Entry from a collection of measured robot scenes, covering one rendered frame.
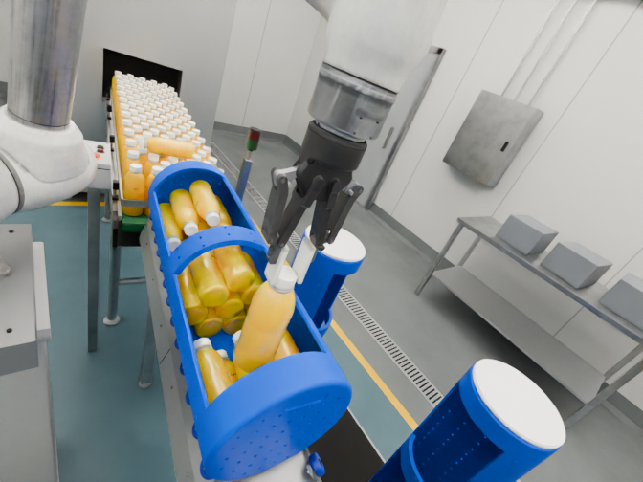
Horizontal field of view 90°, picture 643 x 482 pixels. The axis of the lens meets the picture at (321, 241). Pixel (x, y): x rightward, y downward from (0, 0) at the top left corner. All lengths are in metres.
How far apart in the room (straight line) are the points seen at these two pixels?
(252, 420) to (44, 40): 0.74
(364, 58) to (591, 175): 3.53
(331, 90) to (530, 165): 3.63
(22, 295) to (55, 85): 0.42
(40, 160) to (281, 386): 0.67
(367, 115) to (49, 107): 0.67
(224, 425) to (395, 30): 0.55
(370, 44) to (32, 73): 0.66
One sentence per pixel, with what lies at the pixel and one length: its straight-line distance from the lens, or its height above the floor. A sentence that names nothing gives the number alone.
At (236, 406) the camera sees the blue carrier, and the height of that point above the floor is 1.19.
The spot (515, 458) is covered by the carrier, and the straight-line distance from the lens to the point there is 1.18.
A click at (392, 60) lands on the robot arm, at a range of 0.36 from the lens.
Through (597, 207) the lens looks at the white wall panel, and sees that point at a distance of 3.78.
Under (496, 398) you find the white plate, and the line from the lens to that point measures 1.15.
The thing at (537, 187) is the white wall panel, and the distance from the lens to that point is 3.89.
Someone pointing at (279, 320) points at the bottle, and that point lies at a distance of 0.51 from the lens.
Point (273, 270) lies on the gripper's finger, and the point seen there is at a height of 1.39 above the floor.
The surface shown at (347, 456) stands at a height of 0.15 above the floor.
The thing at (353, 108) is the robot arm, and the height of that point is 1.64.
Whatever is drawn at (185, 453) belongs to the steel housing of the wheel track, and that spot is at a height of 0.88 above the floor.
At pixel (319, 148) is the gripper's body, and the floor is 1.58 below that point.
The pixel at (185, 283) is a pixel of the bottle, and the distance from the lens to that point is 0.88.
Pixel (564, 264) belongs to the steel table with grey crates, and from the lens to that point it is 3.09.
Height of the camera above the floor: 1.67
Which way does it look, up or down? 28 degrees down
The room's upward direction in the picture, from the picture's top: 23 degrees clockwise
